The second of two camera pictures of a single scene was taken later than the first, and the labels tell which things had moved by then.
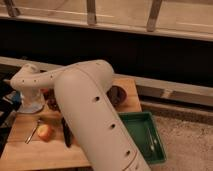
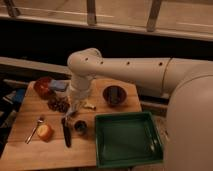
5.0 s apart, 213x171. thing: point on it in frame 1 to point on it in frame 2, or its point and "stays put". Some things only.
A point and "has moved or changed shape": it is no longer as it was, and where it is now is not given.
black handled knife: (67, 132) stays put
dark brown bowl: (116, 95) stays put
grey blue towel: (30, 107) has moved or changed shape
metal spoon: (29, 137) stays put
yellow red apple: (45, 132) stays put
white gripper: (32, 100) to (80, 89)
